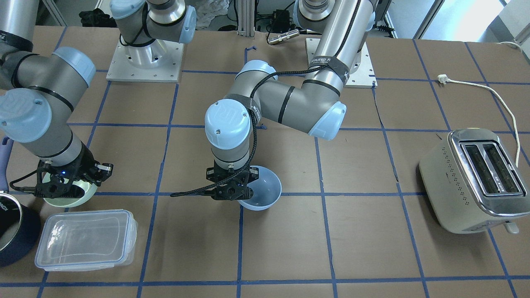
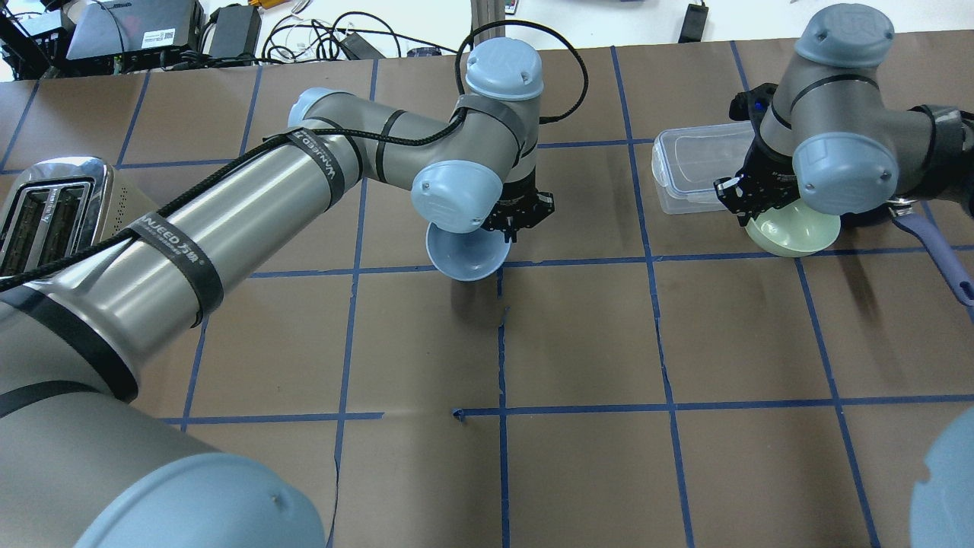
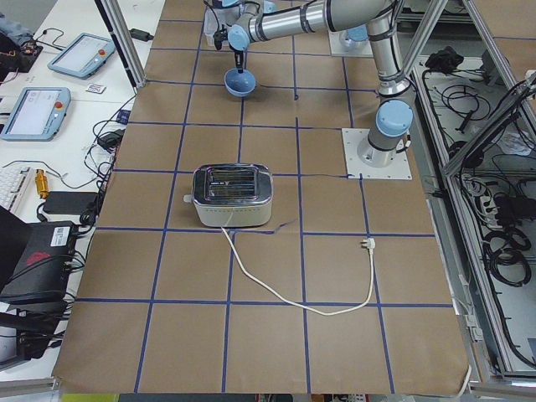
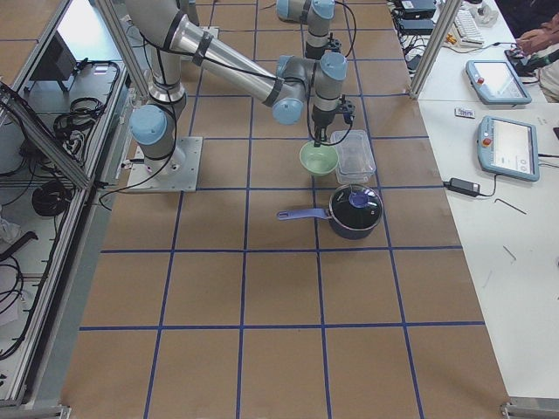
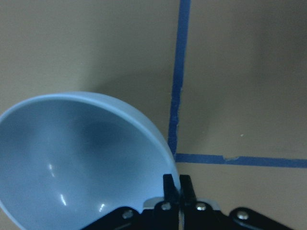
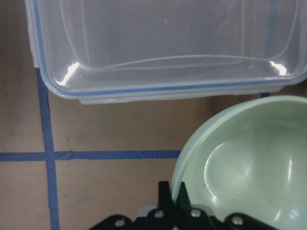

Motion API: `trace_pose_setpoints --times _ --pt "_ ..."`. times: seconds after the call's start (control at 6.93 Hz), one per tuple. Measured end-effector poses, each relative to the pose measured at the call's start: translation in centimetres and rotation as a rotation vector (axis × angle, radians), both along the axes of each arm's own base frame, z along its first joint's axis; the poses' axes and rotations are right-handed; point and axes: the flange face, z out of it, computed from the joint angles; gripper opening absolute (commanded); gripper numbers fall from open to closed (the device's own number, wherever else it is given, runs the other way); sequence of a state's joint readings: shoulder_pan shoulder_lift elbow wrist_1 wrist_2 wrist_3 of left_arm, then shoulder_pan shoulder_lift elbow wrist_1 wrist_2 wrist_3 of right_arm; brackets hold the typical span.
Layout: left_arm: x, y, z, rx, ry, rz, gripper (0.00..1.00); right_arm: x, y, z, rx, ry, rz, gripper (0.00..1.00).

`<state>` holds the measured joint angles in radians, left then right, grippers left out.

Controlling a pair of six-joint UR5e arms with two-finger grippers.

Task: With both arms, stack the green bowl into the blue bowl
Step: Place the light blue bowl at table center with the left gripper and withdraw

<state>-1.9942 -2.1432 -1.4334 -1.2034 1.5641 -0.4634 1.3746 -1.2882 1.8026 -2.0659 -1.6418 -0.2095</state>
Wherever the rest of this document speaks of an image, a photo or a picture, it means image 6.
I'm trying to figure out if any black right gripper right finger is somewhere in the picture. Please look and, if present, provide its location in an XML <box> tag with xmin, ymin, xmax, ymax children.
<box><xmin>177</xmin><ymin>182</ymin><xmax>191</xmax><ymax>213</ymax></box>

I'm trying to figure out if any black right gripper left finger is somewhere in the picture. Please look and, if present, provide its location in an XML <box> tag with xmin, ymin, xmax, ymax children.
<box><xmin>158</xmin><ymin>181</ymin><xmax>176</xmax><ymax>217</ymax></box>

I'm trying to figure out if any light green bowl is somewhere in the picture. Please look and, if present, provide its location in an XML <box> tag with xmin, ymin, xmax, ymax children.
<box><xmin>171</xmin><ymin>96</ymin><xmax>307</xmax><ymax>230</ymax></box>

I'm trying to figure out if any clear plastic food container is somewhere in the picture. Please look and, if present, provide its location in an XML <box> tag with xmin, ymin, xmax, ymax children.
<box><xmin>25</xmin><ymin>0</ymin><xmax>307</xmax><ymax>104</ymax></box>

